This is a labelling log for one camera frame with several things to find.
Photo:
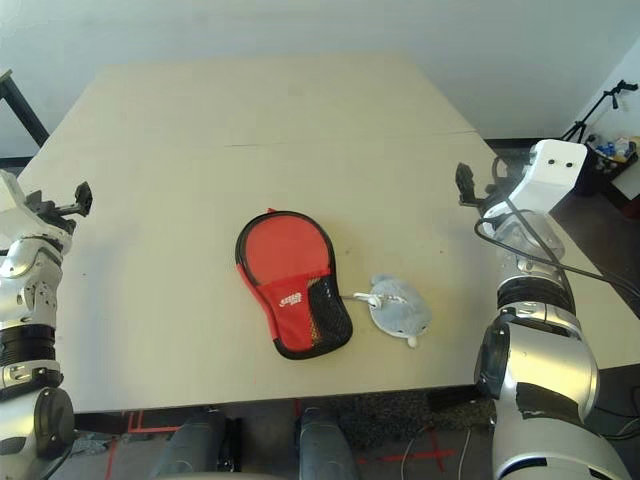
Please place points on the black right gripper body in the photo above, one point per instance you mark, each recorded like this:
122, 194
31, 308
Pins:
480, 202

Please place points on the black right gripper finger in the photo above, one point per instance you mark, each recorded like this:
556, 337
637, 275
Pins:
465, 185

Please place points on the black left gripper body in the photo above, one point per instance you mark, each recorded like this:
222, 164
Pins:
52, 212

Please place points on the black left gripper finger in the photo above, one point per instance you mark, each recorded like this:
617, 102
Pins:
84, 199

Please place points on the red ping-pong paddle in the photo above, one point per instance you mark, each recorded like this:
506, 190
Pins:
285, 245

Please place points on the red and black paddle case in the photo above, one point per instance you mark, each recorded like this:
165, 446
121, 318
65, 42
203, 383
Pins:
290, 320

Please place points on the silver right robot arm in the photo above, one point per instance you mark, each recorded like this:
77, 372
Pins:
540, 360

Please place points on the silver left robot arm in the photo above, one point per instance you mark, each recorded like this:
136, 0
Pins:
30, 280

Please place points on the black-legged side table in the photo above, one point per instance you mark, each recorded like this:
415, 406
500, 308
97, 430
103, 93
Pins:
22, 107

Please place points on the black trash bin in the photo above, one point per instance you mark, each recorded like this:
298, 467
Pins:
595, 172

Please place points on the white cabinet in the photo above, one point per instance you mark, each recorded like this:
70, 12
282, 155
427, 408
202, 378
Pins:
627, 190

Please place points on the dark grey floor mat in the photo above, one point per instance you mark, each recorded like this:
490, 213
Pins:
390, 420

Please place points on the grey robot left leg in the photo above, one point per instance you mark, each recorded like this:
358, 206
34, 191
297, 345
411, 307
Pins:
195, 445

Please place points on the grey robot leg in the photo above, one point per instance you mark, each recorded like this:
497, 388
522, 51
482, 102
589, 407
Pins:
325, 445
195, 445

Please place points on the grey robot right leg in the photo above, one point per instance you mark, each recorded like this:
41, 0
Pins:
325, 445

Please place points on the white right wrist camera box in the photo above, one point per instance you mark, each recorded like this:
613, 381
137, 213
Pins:
550, 175

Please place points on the black camera tripod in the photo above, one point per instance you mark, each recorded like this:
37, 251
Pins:
582, 125

